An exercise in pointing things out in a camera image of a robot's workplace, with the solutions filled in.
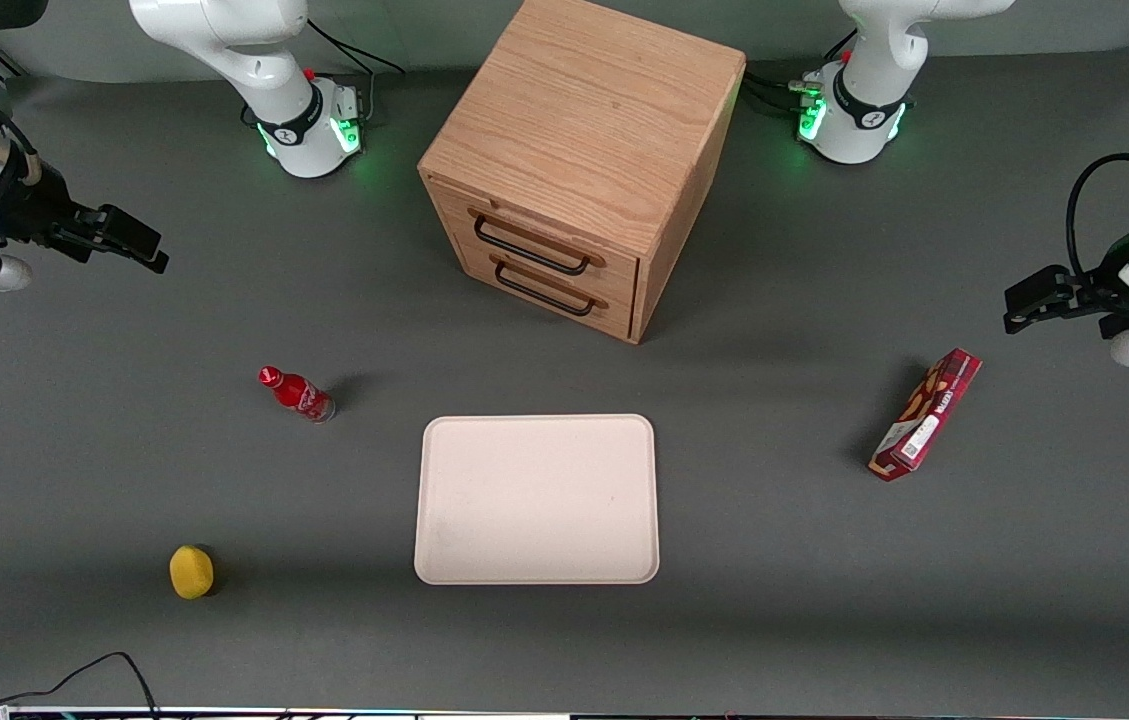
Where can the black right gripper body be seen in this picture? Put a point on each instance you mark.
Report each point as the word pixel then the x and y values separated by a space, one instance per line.
pixel 32 207

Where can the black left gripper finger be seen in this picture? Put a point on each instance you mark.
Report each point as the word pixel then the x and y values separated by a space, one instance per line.
pixel 1030 318
pixel 1042 283

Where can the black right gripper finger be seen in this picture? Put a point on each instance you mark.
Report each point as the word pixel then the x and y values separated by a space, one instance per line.
pixel 146 261
pixel 132 229

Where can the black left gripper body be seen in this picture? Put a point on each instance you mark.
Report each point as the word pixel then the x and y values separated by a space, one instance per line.
pixel 1100 287

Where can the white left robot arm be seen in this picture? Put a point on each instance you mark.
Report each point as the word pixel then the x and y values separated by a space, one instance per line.
pixel 862 122

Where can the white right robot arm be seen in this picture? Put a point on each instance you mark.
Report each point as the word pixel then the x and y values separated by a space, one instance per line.
pixel 296 122

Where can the wooden drawer cabinet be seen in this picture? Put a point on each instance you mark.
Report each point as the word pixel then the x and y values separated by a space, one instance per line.
pixel 592 110

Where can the red tartan cookie box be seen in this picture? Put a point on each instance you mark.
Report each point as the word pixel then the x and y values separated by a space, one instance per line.
pixel 927 415

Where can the red soda bottle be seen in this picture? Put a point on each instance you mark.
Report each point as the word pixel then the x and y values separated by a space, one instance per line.
pixel 299 395

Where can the yellow round sponge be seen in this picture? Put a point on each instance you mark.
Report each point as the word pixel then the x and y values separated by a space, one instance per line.
pixel 191 573

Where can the cream plastic tray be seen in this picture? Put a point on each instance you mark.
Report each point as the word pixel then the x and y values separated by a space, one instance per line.
pixel 536 500

